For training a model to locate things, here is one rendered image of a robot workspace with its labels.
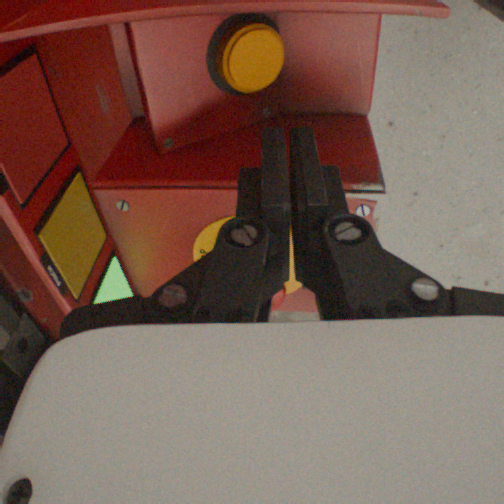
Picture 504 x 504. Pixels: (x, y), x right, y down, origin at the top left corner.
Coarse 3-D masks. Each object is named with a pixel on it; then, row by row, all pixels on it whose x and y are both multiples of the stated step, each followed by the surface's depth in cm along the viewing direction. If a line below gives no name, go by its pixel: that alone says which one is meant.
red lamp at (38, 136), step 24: (24, 72) 14; (0, 96) 13; (24, 96) 14; (48, 96) 16; (0, 120) 13; (24, 120) 14; (48, 120) 16; (0, 144) 13; (24, 144) 14; (48, 144) 16; (24, 168) 14; (48, 168) 16; (24, 192) 15
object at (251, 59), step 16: (240, 32) 19; (256, 32) 19; (272, 32) 19; (224, 48) 19; (240, 48) 19; (256, 48) 19; (272, 48) 20; (224, 64) 19; (240, 64) 20; (256, 64) 20; (272, 64) 20; (224, 80) 21; (240, 80) 20; (256, 80) 21; (272, 80) 21
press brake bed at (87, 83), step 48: (0, 0) 25; (48, 0) 32; (48, 48) 33; (96, 48) 42; (96, 96) 43; (96, 144) 45; (0, 240) 29; (0, 288) 31; (0, 336) 29; (48, 336) 37
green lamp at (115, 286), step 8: (112, 264) 23; (112, 272) 23; (120, 272) 24; (104, 280) 22; (112, 280) 23; (120, 280) 24; (104, 288) 22; (112, 288) 23; (120, 288) 24; (128, 288) 25; (104, 296) 22; (112, 296) 23; (120, 296) 24; (128, 296) 25
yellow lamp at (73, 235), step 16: (80, 176) 19; (80, 192) 19; (64, 208) 18; (80, 208) 19; (48, 224) 16; (64, 224) 18; (80, 224) 19; (96, 224) 21; (48, 240) 16; (64, 240) 18; (80, 240) 19; (96, 240) 21; (64, 256) 18; (80, 256) 19; (96, 256) 21; (64, 272) 18; (80, 272) 19; (80, 288) 19
